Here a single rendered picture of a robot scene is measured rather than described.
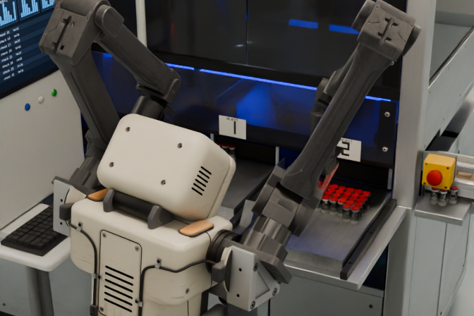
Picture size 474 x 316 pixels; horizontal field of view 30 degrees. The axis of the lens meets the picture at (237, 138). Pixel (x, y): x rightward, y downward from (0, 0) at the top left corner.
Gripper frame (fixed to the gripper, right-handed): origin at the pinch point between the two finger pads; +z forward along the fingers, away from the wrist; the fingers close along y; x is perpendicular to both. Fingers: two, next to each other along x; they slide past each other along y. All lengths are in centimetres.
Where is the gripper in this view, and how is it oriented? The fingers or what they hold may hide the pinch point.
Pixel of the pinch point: (320, 189)
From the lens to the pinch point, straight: 203.5
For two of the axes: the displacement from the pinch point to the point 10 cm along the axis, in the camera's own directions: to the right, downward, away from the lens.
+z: 0.1, 9.0, 4.3
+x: -8.9, -1.9, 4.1
